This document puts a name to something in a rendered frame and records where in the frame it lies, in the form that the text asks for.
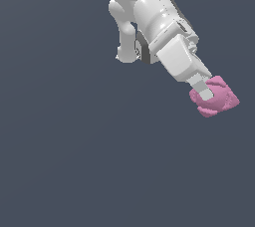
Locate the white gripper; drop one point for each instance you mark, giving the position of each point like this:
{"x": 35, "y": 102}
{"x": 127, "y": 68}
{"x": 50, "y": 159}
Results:
{"x": 177, "y": 60}

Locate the pink lumpy object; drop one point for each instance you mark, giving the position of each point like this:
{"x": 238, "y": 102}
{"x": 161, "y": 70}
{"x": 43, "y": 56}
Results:
{"x": 219, "y": 100}

